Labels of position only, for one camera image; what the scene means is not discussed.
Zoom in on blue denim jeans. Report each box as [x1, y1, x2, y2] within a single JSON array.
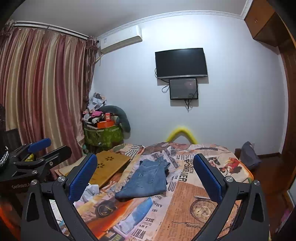
[[115, 156, 170, 200]]

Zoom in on white crumpled cloth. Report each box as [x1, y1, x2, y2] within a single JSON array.
[[74, 184, 99, 205]]

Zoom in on green storage basket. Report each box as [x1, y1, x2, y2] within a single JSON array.
[[84, 125, 123, 148]]

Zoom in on orange box on basket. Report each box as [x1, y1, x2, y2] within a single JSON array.
[[97, 120, 115, 129]]

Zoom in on pink striped curtain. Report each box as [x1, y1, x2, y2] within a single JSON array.
[[1, 25, 97, 165]]

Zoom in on grey blue bag on floor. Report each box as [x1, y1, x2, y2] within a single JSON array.
[[239, 142, 261, 170]]

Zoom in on dark green neck pillow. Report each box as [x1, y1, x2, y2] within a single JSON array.
[[99, 105, 131, 133]]

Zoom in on newspaper print bed cover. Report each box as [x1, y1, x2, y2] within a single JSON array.
[[74, 142, 253, 240]]

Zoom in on yellow curved pillow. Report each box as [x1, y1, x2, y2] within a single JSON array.
[[166, 126, 198, 145]]

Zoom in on white air conditioner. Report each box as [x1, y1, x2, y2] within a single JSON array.
[[99, 26, 142, 54]]

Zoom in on wooden upper cabinet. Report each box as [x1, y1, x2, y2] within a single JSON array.
[[245, 1, 289, 47]]

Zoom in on small black wall monitor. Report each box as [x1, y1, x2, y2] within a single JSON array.
[[169, 78, 198, 100]]

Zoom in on wall mounted black television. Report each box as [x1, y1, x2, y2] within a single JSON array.
[[155, 48, 208, 79]]

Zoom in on wooden door frame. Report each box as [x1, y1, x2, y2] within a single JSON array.
[[279, 23, 295, 191]]

